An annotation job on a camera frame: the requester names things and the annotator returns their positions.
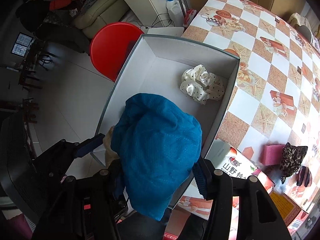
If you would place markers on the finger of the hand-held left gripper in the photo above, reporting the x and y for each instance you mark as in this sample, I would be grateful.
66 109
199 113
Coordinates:
90 146

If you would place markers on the cream polka dot scrunchie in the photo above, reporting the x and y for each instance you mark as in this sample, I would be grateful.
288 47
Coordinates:
197 87

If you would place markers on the white bowl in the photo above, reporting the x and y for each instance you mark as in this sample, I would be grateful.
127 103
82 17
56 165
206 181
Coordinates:
306 33

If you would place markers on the grey cardboard box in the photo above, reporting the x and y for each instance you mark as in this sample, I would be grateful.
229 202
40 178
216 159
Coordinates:
165 75

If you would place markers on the white jug with blue cap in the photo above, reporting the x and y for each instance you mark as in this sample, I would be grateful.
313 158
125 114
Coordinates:
175 7

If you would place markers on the grey mop pole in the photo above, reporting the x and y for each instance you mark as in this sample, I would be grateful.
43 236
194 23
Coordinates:
188 17

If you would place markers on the checkered printed tablecloth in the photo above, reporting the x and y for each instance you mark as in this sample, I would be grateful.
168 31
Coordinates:
262 92

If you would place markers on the dark wooden chair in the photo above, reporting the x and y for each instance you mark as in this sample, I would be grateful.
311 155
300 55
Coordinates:
32 65

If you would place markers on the red plastic stool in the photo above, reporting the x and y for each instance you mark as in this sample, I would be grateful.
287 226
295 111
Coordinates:
110 45

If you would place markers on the blue cloth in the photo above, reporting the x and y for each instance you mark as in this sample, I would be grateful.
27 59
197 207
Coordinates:
157 150

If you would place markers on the floral tissue pack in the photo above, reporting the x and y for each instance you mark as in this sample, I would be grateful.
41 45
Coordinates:
225 155

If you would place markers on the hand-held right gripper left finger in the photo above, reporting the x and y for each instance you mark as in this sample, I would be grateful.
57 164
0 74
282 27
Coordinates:
108 178

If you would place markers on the black framed panel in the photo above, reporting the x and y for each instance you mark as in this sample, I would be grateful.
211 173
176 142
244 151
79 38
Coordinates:
21 43

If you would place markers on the beige patterned cloth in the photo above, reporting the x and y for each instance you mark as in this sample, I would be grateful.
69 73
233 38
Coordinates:
298 18

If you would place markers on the beige knit hat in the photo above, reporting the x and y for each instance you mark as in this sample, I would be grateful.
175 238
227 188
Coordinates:
110 150

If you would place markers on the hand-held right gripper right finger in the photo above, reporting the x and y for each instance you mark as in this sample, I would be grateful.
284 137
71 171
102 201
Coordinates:
200 178

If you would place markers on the pink sponge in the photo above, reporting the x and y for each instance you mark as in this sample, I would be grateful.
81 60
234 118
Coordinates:
271 155

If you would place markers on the beige sofa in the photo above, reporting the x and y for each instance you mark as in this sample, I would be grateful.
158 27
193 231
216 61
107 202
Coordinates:
100 12

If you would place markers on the dark purple knit band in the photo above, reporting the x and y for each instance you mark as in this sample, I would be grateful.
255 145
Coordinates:
303 176

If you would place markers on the leopard print cloth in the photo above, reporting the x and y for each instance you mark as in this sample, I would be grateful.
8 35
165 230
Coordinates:
292 157

